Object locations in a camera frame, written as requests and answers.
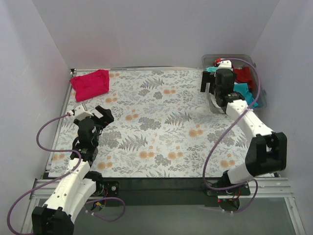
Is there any white t shirt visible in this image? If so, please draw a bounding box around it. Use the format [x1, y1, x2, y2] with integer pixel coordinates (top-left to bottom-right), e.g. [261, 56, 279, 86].
[209, 94, 225, 114]

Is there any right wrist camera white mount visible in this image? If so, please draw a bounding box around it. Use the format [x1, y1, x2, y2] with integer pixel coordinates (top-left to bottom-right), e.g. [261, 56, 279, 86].
[214, 58, 233, 70]

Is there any aluminium frame rail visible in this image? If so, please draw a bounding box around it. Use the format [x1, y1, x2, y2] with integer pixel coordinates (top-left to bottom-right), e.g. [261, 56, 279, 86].
[20, 177, 306, 235]

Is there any folded pink t shirt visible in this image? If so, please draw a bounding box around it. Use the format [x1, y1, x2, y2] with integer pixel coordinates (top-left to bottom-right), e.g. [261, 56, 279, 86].
[70, 70, 110, 102]

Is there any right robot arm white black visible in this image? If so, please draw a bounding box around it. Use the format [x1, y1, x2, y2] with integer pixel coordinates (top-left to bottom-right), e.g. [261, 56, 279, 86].
[201, 69, 287, 195]

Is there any clear plastic bin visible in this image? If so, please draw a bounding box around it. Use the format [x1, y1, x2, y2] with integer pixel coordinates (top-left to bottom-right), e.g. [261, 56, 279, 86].
[201, 54, 268, 114]

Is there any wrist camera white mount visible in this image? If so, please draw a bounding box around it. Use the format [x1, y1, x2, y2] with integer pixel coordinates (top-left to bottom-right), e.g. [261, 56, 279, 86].
[214, 58, 233, 70]
[68, 105, 93, 121]

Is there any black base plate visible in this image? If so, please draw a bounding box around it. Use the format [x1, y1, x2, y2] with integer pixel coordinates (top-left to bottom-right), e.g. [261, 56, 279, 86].
[91, 177, 251, 210]

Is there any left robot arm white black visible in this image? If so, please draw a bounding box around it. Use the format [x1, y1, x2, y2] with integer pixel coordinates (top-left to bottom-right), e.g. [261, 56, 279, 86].
[32, 105, 114, 235]

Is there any floral patterned table mat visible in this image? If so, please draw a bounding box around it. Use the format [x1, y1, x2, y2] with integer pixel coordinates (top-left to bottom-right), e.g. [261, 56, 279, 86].
[48, 69, 274, 178]

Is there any teal blue t shirt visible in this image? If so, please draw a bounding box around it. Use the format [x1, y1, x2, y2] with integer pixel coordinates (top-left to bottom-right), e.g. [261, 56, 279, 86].
[205, 67, 259, 108]

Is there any dark red t shirt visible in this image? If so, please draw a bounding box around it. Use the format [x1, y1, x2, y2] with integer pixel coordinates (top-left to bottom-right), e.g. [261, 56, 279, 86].
[233, 67, 254, 90]

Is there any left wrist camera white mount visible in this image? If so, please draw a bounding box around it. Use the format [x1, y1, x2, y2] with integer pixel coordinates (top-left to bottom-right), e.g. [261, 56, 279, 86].
[68, 105, 93, 121]

